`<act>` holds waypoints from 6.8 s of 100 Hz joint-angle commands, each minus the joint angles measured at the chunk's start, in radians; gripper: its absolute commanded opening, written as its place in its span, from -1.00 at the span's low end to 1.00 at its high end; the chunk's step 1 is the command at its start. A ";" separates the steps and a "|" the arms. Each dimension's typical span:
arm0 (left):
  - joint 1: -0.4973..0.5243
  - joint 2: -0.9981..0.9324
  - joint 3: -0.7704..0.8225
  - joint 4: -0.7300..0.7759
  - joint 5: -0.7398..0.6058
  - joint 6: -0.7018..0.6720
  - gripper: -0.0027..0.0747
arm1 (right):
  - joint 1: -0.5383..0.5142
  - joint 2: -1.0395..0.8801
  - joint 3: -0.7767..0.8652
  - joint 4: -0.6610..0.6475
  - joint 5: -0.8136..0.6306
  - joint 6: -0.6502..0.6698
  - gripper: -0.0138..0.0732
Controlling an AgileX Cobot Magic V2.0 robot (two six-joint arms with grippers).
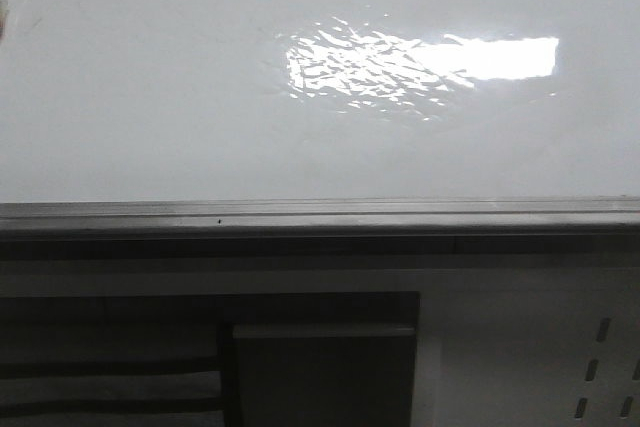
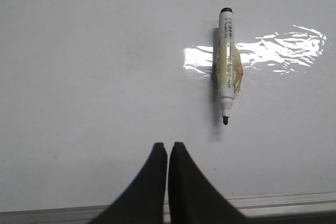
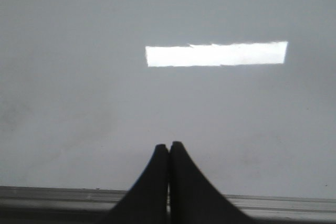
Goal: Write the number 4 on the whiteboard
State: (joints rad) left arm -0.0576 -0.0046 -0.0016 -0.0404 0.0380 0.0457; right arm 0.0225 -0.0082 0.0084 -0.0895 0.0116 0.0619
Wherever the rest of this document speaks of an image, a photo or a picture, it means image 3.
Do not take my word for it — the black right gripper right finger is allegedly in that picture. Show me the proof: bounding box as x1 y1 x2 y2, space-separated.
170 142 252 223

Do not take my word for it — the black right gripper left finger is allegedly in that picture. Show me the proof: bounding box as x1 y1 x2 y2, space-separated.
104 144 169 223

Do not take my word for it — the white whiteboard with aluminium frame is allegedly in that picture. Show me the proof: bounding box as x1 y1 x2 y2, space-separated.
1 0 335 223

